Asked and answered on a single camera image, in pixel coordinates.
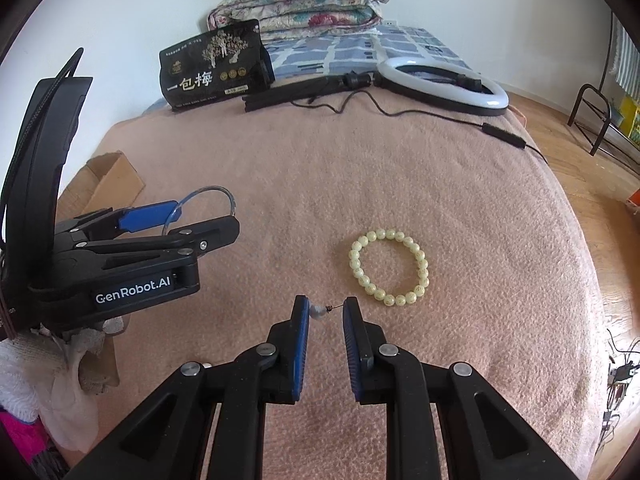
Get black metal clothes rack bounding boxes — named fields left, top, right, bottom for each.
left=567, top=10, right=640, bottom=181

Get floor cables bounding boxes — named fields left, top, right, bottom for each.
left=602, top=327, right=640, bottom=441

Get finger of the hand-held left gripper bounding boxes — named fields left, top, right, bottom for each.
left=79, top=215, right=241, bottom=261
left=75, top=201, right=183, bottom=246

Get black snack bag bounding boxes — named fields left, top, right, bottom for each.
left=158, top=19, right=276, bottom=112

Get folded floral quilt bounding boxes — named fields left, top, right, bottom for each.
left=207, top=0, right=390, bottom=38

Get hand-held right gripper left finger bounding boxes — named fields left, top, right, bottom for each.
left=62, top=295, right=312, bottom=480

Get blue checkered bedsheet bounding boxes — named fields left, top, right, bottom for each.
left=142, top=25, right=473, bottom=113

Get pink clothing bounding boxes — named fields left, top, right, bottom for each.
left=0, top=410, right=56, bottom=480

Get person's left hand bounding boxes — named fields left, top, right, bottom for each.
left=30, top=316, right=123, bottom=356

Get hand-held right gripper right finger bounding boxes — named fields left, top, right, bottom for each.
left=341, top=296, right=581, bottom=480

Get black ring light cable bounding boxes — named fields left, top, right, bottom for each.
left=290, top=87, right=548, bottom=163

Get white ring light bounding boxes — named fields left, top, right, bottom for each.
left=375, top=56, right=510, bottom=117

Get yellow crate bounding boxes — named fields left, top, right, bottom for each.
left=619, top=97, right=640, bottom=148

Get beige cloth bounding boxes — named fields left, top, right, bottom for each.
left=37, top=350, right=101, bottom=453

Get blue bangle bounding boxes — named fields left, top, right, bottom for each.
left=162, top=186, right=237, bottom=233

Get black folded tripod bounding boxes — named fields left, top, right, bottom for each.
left=243, top=71, right=376, bottom=113

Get striped towel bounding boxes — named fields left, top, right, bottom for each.
left=614, top=25, right=640, bottom=92

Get brown cardboard box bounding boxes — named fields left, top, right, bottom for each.
left=56, top=151, right=147, bottom=397

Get cream bead bracelet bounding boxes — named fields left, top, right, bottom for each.
left=348, top=228, right=431, bottom=307

